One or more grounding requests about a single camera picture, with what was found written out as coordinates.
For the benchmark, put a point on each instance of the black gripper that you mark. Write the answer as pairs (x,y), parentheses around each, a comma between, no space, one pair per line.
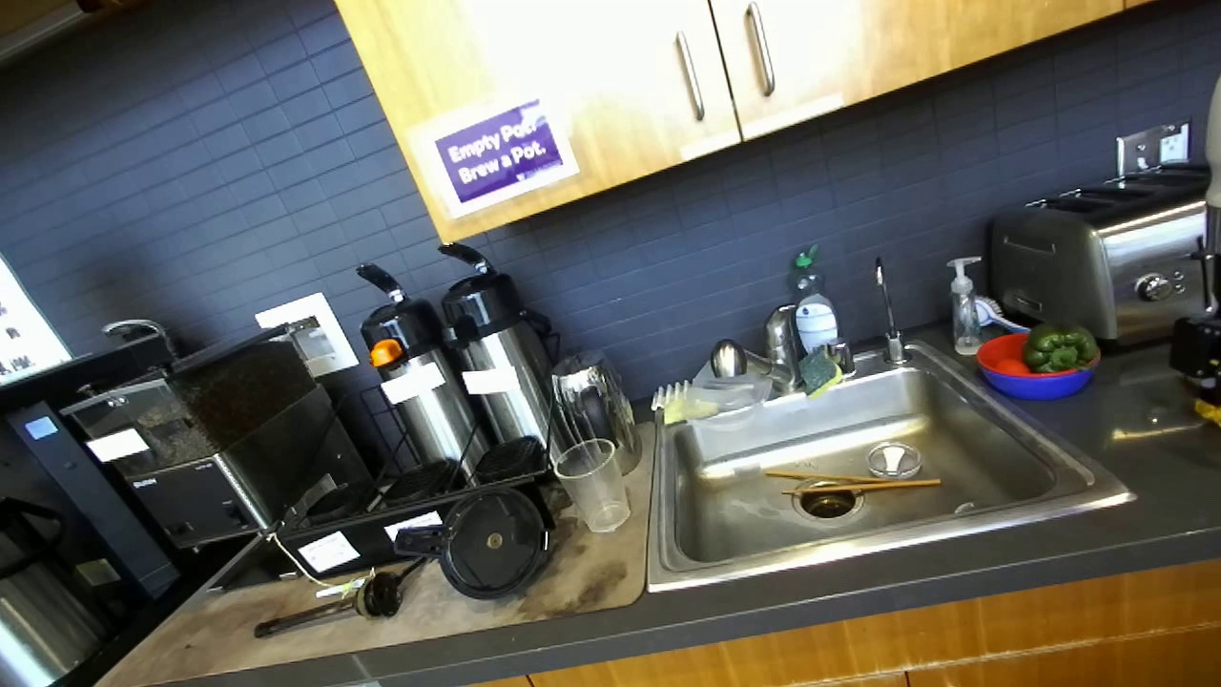
(1199,345)

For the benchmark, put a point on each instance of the yellow towel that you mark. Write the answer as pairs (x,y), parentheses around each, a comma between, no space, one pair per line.
(1212,412)

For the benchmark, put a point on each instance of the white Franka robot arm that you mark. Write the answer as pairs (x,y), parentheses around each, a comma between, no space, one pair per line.
(1216,160)

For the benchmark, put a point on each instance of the stainless steel toaster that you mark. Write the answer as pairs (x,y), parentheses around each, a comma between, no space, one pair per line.
(1091,263)

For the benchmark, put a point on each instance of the green pepper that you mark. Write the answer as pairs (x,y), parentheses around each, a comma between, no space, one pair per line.
(1060,348)

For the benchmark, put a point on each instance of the blue bowl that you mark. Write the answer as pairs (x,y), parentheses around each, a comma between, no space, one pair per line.
(1029,382)

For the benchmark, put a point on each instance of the clear soap dispenser bottle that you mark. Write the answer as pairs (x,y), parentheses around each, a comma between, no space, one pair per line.
(968,310)

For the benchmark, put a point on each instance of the chrome faucet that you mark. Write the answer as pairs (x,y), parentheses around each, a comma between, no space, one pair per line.
(887,310)

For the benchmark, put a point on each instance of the metal sink strainer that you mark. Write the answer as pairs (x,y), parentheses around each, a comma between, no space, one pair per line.
(895,461)

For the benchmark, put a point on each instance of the stainless steel sink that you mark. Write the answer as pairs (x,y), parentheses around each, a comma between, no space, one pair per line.
(878,521)

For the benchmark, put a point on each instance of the wooden lower cabinet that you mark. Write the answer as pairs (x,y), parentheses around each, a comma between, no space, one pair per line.
(968,634)

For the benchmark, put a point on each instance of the wooden cabinet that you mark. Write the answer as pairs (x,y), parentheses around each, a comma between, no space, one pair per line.
(595,77)
(968,634)

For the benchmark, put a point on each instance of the wooden chopsticks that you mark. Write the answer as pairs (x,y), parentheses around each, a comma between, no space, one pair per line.
(851,484)

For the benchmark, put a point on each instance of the green yellow sponge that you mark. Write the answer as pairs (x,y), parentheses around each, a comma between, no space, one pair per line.
(823,370)

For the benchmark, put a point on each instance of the dish soap bottle green cap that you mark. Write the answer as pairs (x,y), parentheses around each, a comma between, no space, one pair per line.
(815,316)

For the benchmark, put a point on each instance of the pale yellow cloth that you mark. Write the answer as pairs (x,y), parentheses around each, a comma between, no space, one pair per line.
(686,408)

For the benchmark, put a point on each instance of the glass jar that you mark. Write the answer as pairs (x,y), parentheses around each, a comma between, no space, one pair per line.
(595,408)

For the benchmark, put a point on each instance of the clear plastic cup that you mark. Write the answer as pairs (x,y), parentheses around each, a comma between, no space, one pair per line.
(594,485)

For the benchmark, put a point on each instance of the wooden upper cabinet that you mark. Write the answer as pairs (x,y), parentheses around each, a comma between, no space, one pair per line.
(595,77)

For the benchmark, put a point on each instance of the steel airpot black top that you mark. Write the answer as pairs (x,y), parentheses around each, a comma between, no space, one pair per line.
(501,366)

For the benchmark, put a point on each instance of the purple sign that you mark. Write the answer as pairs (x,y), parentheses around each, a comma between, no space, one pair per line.
(496,153)

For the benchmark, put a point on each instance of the black round lid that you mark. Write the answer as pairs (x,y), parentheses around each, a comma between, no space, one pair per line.
(496,544)

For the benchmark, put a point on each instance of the steel airpot orange tag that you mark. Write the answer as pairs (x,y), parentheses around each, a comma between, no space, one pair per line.
(422,382)

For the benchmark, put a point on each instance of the black drip tray rack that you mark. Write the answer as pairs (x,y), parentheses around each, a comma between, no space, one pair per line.
(383,516)

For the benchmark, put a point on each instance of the black coffee scoop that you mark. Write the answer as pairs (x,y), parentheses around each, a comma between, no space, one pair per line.
(336,606)

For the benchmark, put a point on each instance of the black coffee brewer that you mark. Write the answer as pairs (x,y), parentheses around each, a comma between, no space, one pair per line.
(191,446)

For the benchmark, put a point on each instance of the metal wall outlet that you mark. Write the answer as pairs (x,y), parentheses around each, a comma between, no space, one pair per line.
(1155,151)

